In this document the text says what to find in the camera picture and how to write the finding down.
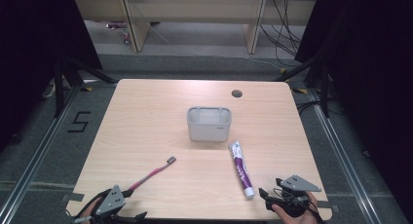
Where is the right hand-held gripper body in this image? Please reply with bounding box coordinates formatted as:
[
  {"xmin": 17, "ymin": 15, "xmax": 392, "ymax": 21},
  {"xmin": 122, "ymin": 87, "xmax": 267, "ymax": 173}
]
[{"xmin": 265, "ymin": 174, "xmax": 322, "ymax": 218}]

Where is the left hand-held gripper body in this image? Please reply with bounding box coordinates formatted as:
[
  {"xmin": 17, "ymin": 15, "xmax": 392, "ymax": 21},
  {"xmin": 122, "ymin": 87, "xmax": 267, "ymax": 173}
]
[{"xmin": 89, "ymin": 184, "xmax": 131, "ymax": 224}]

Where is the pink toothbrush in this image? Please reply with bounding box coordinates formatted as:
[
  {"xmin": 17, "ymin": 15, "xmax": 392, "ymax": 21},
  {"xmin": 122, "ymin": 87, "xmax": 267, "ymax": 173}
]
[{"xmin": 128, "ymin": 156, "xmax": 177, "ymax": 191}]

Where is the purple and white toothpaste tube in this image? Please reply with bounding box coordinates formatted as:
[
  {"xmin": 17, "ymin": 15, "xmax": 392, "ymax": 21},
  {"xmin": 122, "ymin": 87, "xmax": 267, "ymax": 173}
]
[{"xmin": 228, "ymin": 140, "xmax": 256, "ymax": 200}]

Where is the grey toothbrush holder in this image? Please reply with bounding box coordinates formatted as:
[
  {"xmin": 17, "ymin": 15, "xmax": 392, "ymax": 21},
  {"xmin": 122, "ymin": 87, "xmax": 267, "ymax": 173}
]
[{"xmin": 186, "ymin": 106, "xmax": 233, "ymax": 143}]

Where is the person's left hand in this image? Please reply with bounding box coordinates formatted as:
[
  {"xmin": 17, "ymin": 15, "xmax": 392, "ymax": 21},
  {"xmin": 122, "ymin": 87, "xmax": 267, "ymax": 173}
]
[{"xmin": 80, "ymin": 198, "xmax": 102, "ymax": 224}]

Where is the person's right hand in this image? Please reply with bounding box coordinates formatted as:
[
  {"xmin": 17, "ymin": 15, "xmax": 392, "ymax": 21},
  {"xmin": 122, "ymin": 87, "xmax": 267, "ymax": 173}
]
[{"xmin": 271, "ymin": 192, "xmax": 321, "ymax": 224}]

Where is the grey tape piece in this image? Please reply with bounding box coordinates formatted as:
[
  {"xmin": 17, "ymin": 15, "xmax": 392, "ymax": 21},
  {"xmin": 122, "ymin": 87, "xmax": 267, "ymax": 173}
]
[
  {"xmin": 316, "ymin": 200, "xmax": 341, "ymax": 214},
  {"xmin": 61, "ymin": 192, "xmax": 86, "ymax": 203}
]

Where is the black metal stand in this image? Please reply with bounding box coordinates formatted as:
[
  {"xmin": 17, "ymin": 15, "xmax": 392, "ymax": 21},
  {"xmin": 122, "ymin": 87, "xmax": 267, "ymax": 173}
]
[
  {"xmin": 275, "ymin": 54, "xmax": 331, "ymax": 119},
  {"xmin": 53, "ymin": 56, "xmax": 119, "ymax": 119}
]

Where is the black curtain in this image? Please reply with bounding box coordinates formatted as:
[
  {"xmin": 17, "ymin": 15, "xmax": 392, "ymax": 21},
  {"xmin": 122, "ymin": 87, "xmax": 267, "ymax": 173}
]
[
  {"xmin": 294, "ymin": 0, "xmax": 413, "ymax": 215},
  {"xmin": 0, "ymin": 0, "xmax": 103, "ymax": 152}
]

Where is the pink object on floor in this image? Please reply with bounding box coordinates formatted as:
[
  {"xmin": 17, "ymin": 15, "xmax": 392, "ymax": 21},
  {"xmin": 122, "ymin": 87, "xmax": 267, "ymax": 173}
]
[{"xmin": 106, "ymin": 20, "xmax": 129, "ymax": 30}]

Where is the light wooden desk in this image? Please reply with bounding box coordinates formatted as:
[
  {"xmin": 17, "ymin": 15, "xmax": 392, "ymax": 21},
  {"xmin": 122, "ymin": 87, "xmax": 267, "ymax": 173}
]
[{"xmin": 72, "ymin": 0, "xmax": 318, "ymax": 55}]

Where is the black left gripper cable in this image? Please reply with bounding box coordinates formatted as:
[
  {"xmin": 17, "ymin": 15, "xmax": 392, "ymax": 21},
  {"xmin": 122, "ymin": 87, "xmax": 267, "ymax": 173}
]
[{"xmin": 66, "ymin": 188, "xmax": 113, "ymax": 224}]

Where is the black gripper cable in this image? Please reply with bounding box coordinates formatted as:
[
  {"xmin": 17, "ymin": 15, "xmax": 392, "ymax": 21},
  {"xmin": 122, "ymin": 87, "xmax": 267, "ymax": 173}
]
[
  {"xmin": 66, "ymin": 188, "xmax": 113, "ymax": 224},
  {"xmin": 305, "ymin": 199, "xmax": 326, "ymax": 224}
]

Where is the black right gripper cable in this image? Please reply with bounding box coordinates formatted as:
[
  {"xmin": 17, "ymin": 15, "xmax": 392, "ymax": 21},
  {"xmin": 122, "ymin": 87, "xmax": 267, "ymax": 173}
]
[{"xmin": 305, "ymin": 199, "xmax": 326, "ymax": 224}]

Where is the aluminium floor rail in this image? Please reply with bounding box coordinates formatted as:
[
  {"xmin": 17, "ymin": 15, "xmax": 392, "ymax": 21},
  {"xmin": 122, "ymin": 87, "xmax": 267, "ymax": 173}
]
[
  {"xmin": 307, "ymin": 88, "xmax": 382, "ymax": 224},
  {"xmin": 0, "ymin": 87, "xmax": 82, "ymax": 224}
]

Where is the black floor cable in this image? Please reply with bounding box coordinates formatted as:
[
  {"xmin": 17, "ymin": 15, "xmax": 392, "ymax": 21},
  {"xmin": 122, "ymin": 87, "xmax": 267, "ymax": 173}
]
[{"xmin": 295, "ymin": 98, "xmax": 343, "ymax": 117}]

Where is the bundle of black hanging cables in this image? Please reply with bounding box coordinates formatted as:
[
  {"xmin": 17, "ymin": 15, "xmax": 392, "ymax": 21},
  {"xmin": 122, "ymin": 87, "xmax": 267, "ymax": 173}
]
[{"xmin": 259, "ymin": 0, "xmax": 304, "ymax": 68}]

